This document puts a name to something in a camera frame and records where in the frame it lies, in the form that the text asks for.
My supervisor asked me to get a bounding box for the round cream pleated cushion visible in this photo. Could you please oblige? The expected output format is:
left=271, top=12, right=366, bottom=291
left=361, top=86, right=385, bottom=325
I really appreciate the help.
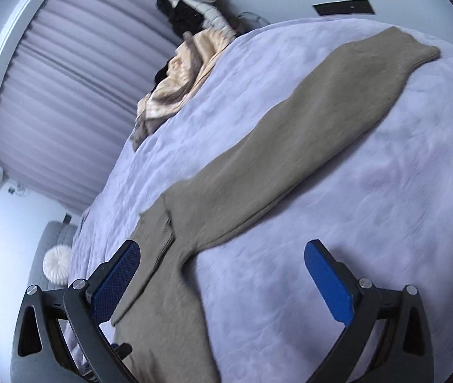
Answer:
left=42, top=244, right=72, bottom=286

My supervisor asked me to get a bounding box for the black jacket on hanger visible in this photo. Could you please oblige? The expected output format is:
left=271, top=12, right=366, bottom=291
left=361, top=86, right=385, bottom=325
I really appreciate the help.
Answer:
left=156, top=0, right=249, bottom=38

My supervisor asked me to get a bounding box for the grey pleated curtain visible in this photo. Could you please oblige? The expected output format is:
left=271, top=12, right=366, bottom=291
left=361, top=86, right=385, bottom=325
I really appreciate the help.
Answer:
left=0, top=0, right=179, bottom=212

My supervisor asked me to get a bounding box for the brown and striped blanket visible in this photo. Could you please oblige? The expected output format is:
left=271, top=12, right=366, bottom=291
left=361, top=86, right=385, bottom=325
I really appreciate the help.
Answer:
left=130, top=28, right=235, bottom=150

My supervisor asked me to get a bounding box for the wall mounted television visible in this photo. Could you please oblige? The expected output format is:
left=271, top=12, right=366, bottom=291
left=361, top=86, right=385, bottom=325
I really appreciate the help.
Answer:
left=313, top=0, right=375, bottom=17

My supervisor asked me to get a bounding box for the olive knit sweater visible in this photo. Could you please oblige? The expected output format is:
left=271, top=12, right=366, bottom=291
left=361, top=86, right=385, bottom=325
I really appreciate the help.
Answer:
left=111, top=27, right=440, bottom=382

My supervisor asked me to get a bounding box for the lavender plush bed blanket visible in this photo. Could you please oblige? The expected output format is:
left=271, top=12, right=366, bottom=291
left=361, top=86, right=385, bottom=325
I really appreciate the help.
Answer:
left=69, top=18, right=453, bottom=382

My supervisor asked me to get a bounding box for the grey quilted headboard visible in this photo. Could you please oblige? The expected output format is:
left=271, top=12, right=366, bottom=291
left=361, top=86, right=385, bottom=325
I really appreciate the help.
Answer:
left=10, top=222, right=78, bottom=382

